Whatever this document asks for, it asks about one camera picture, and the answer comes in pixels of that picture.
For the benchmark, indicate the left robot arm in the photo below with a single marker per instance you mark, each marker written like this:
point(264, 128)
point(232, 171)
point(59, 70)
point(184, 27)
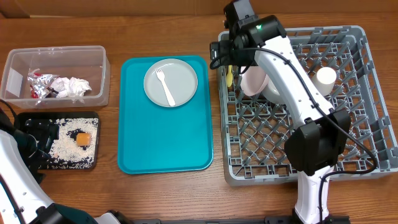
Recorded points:
point(22, 199)

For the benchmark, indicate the white plastic fork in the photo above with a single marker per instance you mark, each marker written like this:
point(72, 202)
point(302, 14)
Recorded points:
point(161, 76)

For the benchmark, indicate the orange food cube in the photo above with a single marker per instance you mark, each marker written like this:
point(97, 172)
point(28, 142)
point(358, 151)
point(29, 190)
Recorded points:
point(83, 139)

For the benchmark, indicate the foil wrapper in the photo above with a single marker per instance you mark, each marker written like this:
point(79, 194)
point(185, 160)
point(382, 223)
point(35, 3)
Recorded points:
point(40, 85)

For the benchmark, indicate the grey bowl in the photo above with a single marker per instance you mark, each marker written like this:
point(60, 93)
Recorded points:
point(271, 94)

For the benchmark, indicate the yellow plastic spoon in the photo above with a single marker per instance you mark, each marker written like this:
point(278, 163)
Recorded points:
point(229, 76)

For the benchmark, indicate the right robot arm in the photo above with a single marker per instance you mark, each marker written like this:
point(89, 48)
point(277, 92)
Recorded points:
point(320, 131)

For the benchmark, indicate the grey dishwasher rack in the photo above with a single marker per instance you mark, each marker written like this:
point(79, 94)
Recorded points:
point(254, 130)

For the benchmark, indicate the rice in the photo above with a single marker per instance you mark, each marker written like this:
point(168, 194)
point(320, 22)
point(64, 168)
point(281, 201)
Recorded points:
point(67, 154)

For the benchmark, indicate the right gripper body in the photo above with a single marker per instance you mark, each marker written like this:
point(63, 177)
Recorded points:
point(231, 54)

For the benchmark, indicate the grey-green plate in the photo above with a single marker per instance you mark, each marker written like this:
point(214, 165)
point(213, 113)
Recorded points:
point(180, 78)

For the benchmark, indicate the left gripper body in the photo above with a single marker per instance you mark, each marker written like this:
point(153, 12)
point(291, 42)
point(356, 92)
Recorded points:
point(43, 134)

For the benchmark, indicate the clear plastic bin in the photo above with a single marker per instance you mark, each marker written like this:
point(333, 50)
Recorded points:
point(85, 62)

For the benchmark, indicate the black waste tray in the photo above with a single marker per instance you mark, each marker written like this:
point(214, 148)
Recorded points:
point(23, 117)

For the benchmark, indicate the pink plate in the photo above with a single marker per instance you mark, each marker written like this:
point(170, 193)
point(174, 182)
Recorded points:
point(254, 80)

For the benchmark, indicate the white napkin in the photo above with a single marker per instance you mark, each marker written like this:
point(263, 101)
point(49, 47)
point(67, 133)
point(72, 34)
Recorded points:
point(70, 87)

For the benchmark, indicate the white paper cup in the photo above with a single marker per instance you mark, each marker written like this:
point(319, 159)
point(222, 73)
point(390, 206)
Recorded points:
point(324, 80)

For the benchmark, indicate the teal serving tray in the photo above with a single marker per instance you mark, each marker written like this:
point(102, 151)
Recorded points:
point(157, 139)

